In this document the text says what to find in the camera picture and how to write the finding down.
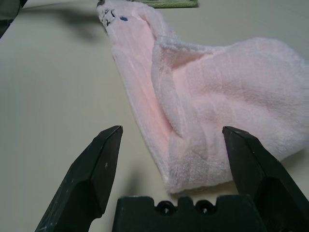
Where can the green terry towel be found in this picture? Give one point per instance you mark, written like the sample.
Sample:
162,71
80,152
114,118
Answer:
173,3

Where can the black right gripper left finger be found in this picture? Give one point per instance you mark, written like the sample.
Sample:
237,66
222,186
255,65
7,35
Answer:
94,174

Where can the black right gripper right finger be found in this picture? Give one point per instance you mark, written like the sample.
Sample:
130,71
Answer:
260,176

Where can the pink terry towel with embroidery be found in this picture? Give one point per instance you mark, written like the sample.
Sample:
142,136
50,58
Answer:
217,96

